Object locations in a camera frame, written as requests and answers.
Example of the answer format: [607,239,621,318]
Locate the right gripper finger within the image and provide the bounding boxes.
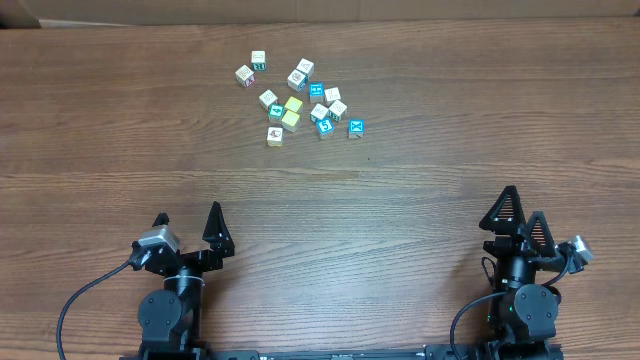
[479,185,526,235]
[525,211,556,257]

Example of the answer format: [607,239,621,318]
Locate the white block red drawing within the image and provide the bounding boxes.
[266,127,284,147]

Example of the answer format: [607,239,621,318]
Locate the white cream block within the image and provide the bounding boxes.
[259,90,279,111]

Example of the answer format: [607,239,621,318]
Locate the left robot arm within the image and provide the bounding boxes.
[130,202,235,359]

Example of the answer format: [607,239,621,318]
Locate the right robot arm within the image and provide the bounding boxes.
[477,185,566,359]

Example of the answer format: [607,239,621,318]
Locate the green number four block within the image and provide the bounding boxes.
[268,104,286,123]

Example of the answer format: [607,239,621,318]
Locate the yellow block lower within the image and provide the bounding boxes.
[281,110,300,132]

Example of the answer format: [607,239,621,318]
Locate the yellow block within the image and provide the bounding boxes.
[284,96,304,113]
[281,110,300,132]

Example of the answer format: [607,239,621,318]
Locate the yellow block upper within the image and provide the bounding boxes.
[284,96,304,113]

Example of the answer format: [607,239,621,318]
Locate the blue number five block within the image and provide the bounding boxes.
[316,118,335,139]

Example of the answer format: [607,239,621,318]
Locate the white block teal side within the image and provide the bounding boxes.
[310,103,329,122]

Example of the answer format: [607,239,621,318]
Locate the white block red side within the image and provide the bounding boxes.
[235,65,255,88]

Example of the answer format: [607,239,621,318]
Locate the white block green edge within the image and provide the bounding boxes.
[329,100,348,122]

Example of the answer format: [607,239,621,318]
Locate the white block blue side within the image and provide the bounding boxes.
[287,69,307,92]

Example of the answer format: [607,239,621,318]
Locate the blue X block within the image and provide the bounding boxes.
[348,119,365,139]

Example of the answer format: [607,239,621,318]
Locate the blue top block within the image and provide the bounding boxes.
[309,82,325,103]

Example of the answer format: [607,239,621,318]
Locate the white letter block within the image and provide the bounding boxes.
[324,87,341,106]

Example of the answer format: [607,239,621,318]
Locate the white block green side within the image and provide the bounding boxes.
[251,50,267,71]

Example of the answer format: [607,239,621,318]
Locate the white block far top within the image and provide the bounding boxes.
[296,58,315,78]

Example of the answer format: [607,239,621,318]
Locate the cardboard backdrop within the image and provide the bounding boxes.
[1,0,639,28]

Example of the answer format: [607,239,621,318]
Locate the right black cable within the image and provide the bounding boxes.
[449,254,574,360]

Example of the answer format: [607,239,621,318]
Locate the black cable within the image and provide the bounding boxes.
[55,249,151,360]
[449,254,574,360]

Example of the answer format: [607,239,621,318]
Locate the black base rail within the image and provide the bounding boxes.
[119,345,564,360]

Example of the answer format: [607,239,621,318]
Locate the left black cable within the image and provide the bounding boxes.
[55,249,151,360]

